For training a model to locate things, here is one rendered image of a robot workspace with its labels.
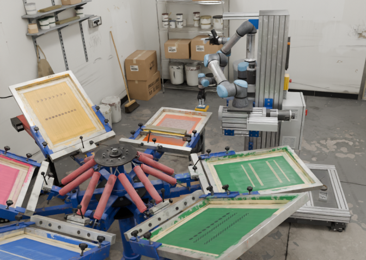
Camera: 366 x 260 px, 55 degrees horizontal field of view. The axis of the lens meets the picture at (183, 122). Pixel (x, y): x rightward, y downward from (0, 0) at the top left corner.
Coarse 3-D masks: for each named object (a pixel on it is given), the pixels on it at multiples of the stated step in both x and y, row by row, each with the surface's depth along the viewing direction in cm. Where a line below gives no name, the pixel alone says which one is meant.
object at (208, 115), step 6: (162, 108) 385; (168, 108) 384; (174, 108) 383; (156, 114) 372; (198, 114) 373; (204, 114) 370; (210, 114) 365; (150, 120) 360; (204, 120) 354; (204, 126) 347; (138, 138) 334
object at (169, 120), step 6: (168, 114) 378; (174, 114) 378; (162, 120) 366; (168, 120) 366; (174, 120) 365; (168, 126) 354; (174, 126) 353; (144, 138) 334; (150, 138) 334; (156, 138) 333; (162, 138) 332
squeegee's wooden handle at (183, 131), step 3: (147, 126) 334; (150, 126) 333; (153, 126) 333; (156, 126) 332; (159, 126) 332; (162, 126) 331; (144, 129) 332; (162, 129) 328; (165, 129) 327; (168, 129) 327; (171, 129) 326; (174, 129) 326; (177, 129) 325; (180, 129) 325; (183, 129) 324; (183, 132) 320; (186, 132) 324
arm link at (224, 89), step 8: (208, 56) 329; (216, 56) 330; (208, 64) 328; (216, 64) 324; (216, 72) 318; (216, 80) 317; (224, 80) 309; (224, 88) 302; (232, 88) 304; (224, 96) 306
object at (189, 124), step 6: (180, 120) 364; (186, 120) 363; (192, 120) 363; (198, 120) 362; (180, 126) 352; (186, 126) 352; (192, 126) 351; (168, 138) 332; (174, 138) 331; (174, 144) 321; (180, 144) 321
